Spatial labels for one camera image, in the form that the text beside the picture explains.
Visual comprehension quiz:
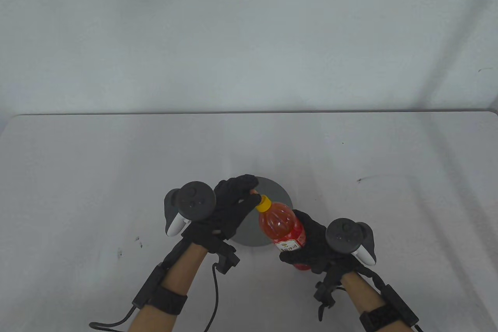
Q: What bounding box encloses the person's left hand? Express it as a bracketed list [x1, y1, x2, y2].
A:
[181, 175, 261, 253]

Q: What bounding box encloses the person's right hand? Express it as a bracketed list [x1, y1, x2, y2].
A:
[279, 209, 370, 275]

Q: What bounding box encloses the round grey plate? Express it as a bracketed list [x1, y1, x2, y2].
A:
[230, 176, 294, 247]

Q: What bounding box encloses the red ketchup bottle yellow cap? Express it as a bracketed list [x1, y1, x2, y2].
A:
[251, 190, 307, 271]

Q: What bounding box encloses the person's left forearm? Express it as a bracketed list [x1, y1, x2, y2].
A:
[128, 244, 209, 332]

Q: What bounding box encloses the person's right forearm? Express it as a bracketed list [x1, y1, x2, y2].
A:
[342, 272, 409, 332]

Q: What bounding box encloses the black white right hand controller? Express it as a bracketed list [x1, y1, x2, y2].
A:
[325, 218, 377, 266]

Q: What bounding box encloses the black white hand controller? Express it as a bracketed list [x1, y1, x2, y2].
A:
[325, 218, 377, 266]
[164, 181, 217, 237]

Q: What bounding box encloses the black white left hand controller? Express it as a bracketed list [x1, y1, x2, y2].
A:
[164, 181, 217, 237]

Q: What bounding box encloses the black sensor box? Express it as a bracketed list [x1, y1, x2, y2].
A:
[379, 285, 419, 325]
[132, 264, 166, 309]

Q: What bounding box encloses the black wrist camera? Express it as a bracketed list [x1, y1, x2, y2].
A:
[212, 244, 240, 274]
[314, 270, 343, 307]

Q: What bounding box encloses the black cable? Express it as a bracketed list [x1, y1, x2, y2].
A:
[89, 264, 220, 332]

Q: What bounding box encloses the black wrist strap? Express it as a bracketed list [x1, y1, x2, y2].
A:
[150, 287, 188, 315]
[359, 306, 393, 332]

